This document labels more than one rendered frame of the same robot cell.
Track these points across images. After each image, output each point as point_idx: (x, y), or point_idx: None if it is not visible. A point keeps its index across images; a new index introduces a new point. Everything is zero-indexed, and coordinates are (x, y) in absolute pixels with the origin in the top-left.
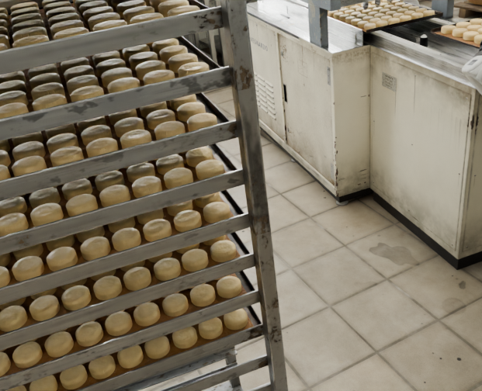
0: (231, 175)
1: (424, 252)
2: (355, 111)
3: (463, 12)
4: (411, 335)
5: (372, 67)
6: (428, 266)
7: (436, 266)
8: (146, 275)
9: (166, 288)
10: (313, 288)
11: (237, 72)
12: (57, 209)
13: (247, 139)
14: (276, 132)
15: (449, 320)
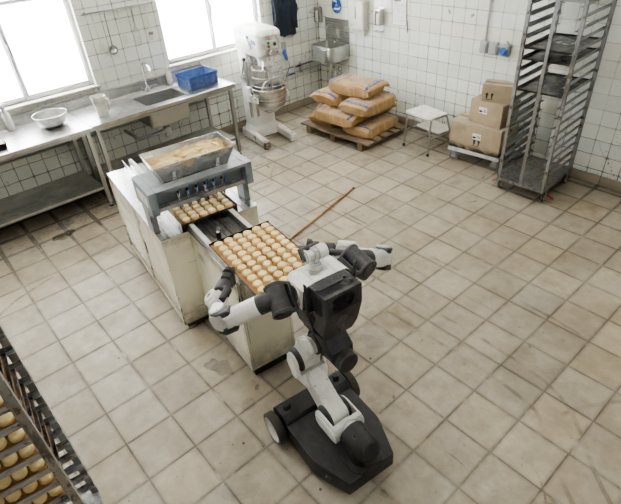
0: (25, 441)
1: (238, 363)
2: (186, 271)
3: (309, 129)
4: (218, 430)
5: (192, 245)
6: (239, 374)
7: (244, 374)
8: None
9: (0, 496)
10: (162, 401)
11: (11, 410)
12: None
13: (26, 431)
14: (148, 267)
15: (243, 415)
